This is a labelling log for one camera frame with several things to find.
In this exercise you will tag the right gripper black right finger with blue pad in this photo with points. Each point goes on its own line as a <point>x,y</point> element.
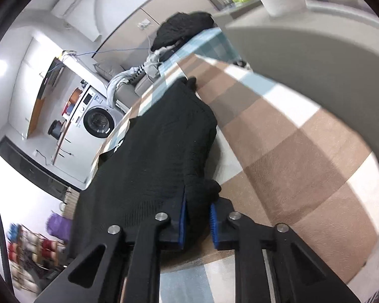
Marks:
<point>272,263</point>

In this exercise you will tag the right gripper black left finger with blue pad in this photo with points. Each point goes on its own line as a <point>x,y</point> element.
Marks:
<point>122,265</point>

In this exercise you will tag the black knit sweater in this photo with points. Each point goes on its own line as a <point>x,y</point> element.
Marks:
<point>163,155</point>

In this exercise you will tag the white grey clothes heap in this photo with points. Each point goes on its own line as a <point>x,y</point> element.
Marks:
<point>122,92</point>

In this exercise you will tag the black clothes pile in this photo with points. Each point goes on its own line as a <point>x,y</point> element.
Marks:
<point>180,28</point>

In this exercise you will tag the purple bag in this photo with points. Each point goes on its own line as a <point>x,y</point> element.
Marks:
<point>59,227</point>

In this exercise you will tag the woven laundry basket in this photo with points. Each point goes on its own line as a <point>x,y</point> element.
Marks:
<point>68,206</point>

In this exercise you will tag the checkered brown blue bedspread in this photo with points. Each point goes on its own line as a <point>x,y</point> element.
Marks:
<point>279,157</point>

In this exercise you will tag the wooden countertop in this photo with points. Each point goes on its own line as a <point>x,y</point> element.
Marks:
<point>64,127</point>

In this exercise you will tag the white washing machine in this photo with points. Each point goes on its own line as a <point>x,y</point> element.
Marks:
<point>93,118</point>

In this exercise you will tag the dark cooking pot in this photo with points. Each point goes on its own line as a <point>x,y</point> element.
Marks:
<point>55,129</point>

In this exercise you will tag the grey sofa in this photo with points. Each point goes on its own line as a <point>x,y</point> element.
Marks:
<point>109,70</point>

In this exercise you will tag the orange bowl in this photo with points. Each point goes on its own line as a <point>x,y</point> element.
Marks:
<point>74,97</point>

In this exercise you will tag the wire shoe rack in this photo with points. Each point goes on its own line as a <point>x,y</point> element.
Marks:
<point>35,260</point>

